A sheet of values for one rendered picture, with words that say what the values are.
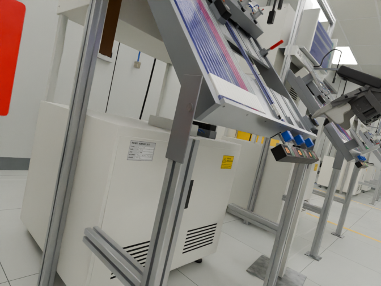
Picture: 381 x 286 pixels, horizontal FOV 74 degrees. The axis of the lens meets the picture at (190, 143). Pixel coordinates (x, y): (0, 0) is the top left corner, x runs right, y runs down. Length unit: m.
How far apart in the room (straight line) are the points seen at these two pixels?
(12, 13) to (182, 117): 0.30
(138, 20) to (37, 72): 1.34
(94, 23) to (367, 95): 0.80
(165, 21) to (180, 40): 0.08
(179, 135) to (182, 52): 0.20
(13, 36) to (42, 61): 1.94
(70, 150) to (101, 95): 1.69
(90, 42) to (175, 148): 0.53
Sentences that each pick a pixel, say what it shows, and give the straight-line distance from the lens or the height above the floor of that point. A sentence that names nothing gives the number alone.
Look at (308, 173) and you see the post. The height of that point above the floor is 0.55.
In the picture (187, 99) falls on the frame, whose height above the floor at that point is 0.71.
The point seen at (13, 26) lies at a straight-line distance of 0.45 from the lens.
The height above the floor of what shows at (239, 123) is 0.70.
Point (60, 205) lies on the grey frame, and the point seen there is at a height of 0.30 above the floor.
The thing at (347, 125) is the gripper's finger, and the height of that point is 0.76.
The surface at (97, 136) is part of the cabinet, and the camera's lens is 0.83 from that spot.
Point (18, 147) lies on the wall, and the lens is 2.41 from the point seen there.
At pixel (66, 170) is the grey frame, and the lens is 0.94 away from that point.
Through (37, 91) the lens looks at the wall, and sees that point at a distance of 2.37.
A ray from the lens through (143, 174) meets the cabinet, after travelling 0.84.
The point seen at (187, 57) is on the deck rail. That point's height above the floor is 0.81.
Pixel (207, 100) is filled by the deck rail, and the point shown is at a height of 0.72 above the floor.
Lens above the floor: 0.67
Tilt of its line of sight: 5 degrees down
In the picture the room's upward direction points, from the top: 13 degrees clockwise
